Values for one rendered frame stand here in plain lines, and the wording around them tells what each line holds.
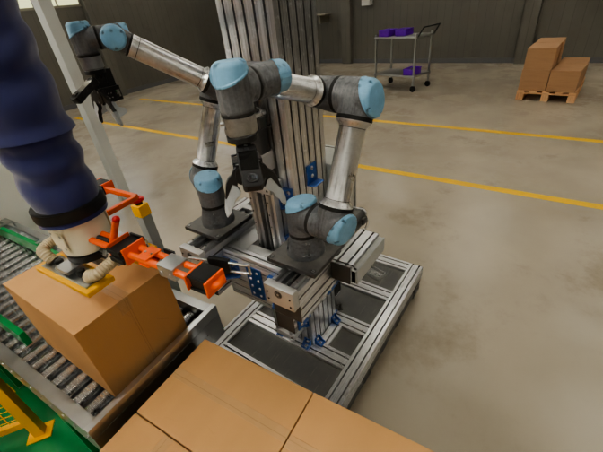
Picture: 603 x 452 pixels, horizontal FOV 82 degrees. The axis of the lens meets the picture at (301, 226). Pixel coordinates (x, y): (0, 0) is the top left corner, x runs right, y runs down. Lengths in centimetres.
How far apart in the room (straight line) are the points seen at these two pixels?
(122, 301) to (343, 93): 113
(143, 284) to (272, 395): 69
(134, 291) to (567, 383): 223
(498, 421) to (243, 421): 130
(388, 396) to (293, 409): 79
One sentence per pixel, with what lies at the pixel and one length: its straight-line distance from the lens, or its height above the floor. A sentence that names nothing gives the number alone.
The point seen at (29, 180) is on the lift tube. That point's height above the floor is 149.
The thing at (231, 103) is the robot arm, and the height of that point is 169.
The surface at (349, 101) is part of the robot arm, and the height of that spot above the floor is 159.
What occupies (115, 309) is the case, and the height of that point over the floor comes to 93.
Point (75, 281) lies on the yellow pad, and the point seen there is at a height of 113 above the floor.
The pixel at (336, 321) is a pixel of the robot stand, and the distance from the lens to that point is 216.
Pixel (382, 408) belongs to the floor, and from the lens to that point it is 214.
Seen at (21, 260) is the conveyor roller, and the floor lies 53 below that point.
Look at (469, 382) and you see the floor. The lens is 231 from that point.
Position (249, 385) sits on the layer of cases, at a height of 54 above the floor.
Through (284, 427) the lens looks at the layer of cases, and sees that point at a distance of 149.
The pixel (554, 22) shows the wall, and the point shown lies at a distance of 1093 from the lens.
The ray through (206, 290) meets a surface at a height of 124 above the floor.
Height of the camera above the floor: 186
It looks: 33 degrees down
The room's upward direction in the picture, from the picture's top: 7 degrees counter-clockwise
